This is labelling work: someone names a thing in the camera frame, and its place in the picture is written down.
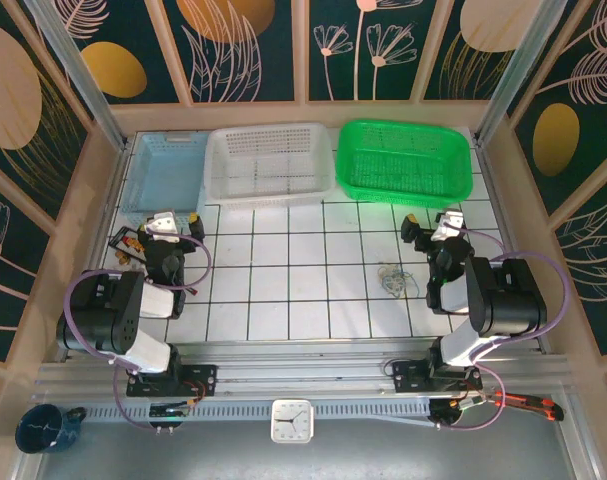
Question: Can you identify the aluminium frame post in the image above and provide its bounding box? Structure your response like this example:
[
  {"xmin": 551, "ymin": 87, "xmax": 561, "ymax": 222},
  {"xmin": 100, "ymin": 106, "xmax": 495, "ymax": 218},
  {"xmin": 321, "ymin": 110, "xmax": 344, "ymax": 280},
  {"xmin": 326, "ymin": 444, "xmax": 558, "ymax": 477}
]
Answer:
[
  {"xmin": 22, "ymin": 0, "xmax": 130, "ymax": 152},
  {"xmin": 471, "ymin": 0, "xmax": 570, "ymax": 147}
]

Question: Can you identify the dark blue mug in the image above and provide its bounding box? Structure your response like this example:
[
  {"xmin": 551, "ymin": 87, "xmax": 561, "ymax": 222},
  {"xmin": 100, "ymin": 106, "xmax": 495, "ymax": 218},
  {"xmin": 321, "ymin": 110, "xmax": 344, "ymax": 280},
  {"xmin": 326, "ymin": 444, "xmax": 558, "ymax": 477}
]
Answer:
[{"xmin": 15, "ymin": 403, "xmax": 88, "ymax": 455}]

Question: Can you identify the aluminium mounting rail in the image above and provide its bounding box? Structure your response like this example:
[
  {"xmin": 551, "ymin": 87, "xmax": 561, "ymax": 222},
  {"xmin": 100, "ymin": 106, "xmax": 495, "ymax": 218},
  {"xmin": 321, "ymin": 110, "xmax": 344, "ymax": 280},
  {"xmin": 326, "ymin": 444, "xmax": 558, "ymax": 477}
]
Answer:
[{"xmin": 32, "ymin": 342, "xmax": 579, "ymax": 401}]

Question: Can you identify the white plastic basket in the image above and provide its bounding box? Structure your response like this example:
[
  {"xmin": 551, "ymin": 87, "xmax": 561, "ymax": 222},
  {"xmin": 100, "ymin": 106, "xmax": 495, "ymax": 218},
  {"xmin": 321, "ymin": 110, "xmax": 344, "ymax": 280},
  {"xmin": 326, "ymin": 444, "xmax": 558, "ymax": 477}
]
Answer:
[{"xmin": 202, "ymin": 122, "xmax": 336, "ymax": 210}]

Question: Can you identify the thin yellow cable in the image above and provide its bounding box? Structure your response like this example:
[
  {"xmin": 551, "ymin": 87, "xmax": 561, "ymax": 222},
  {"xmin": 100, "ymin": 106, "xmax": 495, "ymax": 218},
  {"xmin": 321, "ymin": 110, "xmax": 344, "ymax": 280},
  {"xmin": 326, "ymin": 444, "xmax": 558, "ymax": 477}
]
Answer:
[{"xmin": 376, "ymin": 263, "xmax": 400, "ymax": 290}]

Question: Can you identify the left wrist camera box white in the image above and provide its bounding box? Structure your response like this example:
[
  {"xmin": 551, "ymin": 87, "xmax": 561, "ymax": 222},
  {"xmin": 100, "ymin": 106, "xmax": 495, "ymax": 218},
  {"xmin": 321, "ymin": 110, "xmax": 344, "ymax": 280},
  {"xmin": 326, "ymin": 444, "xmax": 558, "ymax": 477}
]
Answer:
[{"xmin": 145, "ymin": 209, "xmax": 180, "ymax": 245}]

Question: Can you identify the black tray with gold parts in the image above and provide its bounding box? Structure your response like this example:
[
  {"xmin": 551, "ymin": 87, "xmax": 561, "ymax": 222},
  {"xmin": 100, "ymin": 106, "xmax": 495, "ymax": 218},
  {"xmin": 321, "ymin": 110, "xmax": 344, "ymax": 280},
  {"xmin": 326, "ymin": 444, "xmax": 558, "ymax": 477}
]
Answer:
[{"xmin": 112, "ymin": 225, "xmax": 149, "ymax": 256}]

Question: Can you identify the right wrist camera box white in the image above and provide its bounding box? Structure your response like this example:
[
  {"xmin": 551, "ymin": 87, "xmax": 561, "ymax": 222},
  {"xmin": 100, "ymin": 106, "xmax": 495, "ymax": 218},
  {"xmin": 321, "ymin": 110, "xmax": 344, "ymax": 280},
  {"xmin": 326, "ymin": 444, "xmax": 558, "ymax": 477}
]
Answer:
[{"xmin": 432, "ymin": 209, "xmax": 468, "ymax": 242}]

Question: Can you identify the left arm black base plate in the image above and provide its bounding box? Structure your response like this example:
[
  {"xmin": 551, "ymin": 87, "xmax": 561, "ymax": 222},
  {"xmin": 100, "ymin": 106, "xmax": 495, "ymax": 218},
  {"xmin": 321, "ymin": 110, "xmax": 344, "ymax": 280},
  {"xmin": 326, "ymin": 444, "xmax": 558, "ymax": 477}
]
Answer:
[{"xmin": 126, "ymin": 363, "xmax": 219, "ymax": 399}]

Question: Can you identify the green plastic basket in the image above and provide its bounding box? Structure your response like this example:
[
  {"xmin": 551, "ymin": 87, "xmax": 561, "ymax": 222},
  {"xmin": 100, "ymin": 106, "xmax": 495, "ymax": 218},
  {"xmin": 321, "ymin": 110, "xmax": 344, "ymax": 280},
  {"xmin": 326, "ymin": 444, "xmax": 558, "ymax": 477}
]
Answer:
[{"xmin": 334, "ymin": 118, "xmax": 474, "ymax": 209}]

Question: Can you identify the grey slotted cable duct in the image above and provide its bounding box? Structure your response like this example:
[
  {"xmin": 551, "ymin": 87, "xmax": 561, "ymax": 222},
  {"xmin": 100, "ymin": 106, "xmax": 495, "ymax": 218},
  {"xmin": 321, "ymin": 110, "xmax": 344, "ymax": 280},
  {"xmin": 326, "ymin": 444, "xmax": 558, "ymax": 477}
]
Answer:
[{"xmin": 80, "ymin": 402, "xmax": 434, "ymax": 422}]

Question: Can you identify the thin blue cable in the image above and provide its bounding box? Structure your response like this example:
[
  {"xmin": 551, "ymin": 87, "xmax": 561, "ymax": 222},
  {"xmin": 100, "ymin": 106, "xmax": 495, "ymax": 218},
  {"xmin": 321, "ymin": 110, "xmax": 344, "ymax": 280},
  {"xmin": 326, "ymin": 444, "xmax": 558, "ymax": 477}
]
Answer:
[{"xmin": 382, "ymin": 267, "xmax": 428, "ymax": 300}]

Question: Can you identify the white square clock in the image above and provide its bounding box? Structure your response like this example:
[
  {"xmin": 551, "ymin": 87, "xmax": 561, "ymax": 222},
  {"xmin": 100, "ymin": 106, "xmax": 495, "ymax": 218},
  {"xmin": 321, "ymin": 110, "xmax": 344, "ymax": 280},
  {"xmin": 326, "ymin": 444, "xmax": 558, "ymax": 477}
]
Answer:
[{"xmin": 270, "ymin": 398, "xmax": 315, "ymax": 445}]

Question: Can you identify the light blue plastic basket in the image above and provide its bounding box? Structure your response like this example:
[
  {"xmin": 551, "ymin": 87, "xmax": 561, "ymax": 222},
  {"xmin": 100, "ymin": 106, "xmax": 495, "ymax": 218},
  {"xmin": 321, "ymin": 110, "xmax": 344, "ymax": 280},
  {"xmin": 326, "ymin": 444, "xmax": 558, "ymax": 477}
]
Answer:
[{"xmin": 120, "ymin": 130, "xmax": 209, "ymax": 229}]

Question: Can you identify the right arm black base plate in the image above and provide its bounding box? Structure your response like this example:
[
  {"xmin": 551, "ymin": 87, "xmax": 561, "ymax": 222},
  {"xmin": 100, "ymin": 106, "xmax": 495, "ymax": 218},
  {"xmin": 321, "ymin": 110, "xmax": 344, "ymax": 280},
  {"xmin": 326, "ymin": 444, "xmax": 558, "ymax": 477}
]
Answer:
[{"xmin": 391, "ymin": 359, "xmax": 484, "ymax": 396}]

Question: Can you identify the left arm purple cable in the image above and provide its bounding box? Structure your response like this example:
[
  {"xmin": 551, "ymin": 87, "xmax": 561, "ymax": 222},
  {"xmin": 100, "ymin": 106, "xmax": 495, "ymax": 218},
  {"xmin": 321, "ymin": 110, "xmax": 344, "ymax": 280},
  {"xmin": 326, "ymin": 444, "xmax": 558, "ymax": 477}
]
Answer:
[{"xmin": 62, "ymin": 227, "xmax": 214, "ymax": 432}]

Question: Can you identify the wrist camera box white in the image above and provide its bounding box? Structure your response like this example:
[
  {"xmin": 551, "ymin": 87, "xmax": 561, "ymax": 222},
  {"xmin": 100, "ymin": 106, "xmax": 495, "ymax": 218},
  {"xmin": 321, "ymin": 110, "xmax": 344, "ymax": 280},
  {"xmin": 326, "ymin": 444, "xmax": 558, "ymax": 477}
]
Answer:
[
  {"xmin": 145, "ymin": 209, "xmax": 180, "ymax": 245},
  {"xmin": 432, "ymin": 209, "xmax": 468, "ymax": 242}
]

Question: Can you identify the orange black utility knife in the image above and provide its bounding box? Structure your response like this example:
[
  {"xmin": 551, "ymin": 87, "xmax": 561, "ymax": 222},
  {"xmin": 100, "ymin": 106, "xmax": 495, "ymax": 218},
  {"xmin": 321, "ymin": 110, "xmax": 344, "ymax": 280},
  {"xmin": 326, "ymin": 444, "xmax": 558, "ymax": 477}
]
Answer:
[{"xmin": 492, "ymin": 390, "xmax": 567, "ymax": 422}]

